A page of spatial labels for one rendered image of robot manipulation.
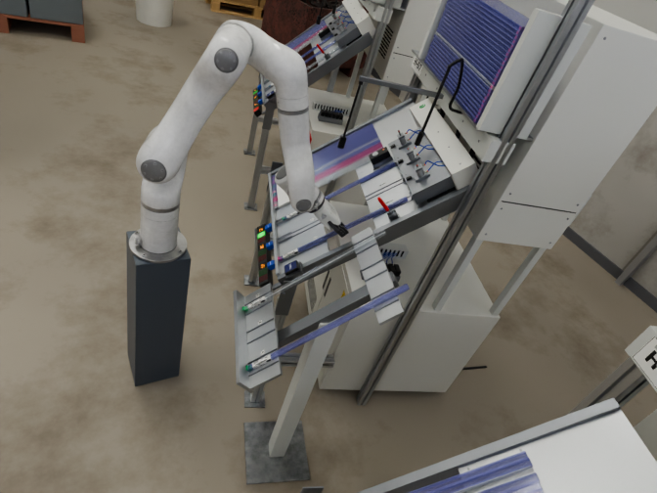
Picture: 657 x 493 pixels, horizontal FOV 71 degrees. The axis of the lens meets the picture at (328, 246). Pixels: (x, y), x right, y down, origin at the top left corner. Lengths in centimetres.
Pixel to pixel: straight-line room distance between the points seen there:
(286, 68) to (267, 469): 147
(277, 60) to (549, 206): 101
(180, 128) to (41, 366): 128
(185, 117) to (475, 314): 134
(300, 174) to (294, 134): 11
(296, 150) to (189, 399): 122
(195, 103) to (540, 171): 106
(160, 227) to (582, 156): 135
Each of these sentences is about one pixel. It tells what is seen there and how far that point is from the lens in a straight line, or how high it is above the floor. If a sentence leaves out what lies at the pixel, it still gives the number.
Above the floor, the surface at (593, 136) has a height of 144.
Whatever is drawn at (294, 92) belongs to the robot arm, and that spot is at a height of 136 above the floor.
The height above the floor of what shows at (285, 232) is 74.
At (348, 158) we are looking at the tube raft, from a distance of 192.
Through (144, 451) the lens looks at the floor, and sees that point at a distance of 203.
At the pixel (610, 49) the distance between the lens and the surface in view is 151.
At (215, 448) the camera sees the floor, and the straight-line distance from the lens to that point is 204.
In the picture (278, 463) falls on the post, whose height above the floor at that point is 1.
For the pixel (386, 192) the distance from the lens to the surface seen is 168.
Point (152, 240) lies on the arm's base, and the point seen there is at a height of 77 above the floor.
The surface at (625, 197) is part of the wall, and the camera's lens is 425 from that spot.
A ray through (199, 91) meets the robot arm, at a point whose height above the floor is 130.
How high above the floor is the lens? 182
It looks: 37 degrees down
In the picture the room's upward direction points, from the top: 19 degrees clockwise
